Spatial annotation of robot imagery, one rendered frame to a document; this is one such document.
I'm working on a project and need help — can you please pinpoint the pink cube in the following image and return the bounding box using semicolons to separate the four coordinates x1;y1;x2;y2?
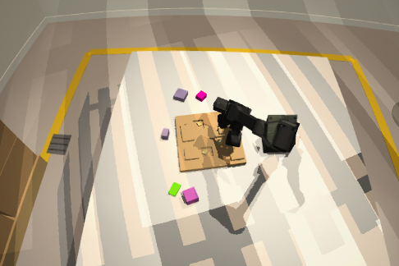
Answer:
182;187;199;205

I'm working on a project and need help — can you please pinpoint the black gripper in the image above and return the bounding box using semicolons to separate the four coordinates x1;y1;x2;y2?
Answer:
226;123;243;148

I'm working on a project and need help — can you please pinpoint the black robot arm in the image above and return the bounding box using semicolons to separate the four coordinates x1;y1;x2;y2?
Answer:
213;97;300;153

